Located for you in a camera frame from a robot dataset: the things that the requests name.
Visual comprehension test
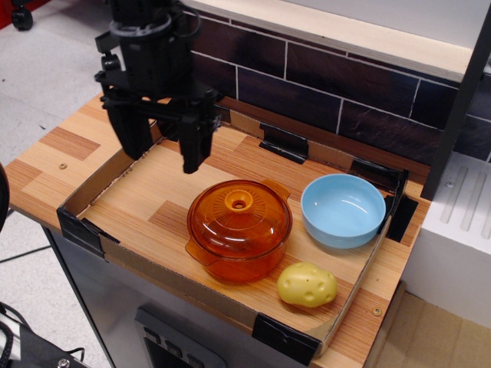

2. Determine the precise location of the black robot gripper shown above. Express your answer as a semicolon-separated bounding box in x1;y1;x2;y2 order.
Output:
95;15;220;174

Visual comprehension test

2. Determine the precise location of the orange transparent pot lid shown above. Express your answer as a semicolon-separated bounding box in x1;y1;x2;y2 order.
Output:
187;179;292;259

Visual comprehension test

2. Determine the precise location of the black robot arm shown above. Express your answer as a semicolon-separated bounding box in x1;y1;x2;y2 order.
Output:
95;1;220;174

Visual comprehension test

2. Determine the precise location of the orange transparent pot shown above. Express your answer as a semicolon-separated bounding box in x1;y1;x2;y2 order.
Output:
186;179;293;283

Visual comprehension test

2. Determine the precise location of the black caster wheel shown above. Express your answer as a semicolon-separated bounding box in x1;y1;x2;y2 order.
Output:
11;0;34;31

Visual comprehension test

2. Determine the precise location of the light blue bowl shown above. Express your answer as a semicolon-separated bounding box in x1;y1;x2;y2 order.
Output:
301;174;387;249

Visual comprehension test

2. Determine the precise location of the yellow toy potato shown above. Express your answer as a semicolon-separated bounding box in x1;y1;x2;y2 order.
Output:
277;262;338;307

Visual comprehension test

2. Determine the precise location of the grey toy oven panel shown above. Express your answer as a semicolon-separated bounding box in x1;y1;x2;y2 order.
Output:
134;307;227;368

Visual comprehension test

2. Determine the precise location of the cardboard fence with black tape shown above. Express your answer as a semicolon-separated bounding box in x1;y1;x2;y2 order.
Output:
61;100;428;367

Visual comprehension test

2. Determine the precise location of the white toy sink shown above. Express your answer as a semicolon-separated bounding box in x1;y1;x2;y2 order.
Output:
402;153;490;327

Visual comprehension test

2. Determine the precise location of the black cable on floor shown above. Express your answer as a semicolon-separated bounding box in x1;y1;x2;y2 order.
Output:
0;245;53;265

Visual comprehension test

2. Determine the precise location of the dark grey vertical post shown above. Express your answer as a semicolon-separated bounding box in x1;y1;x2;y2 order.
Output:
420;8;490;201

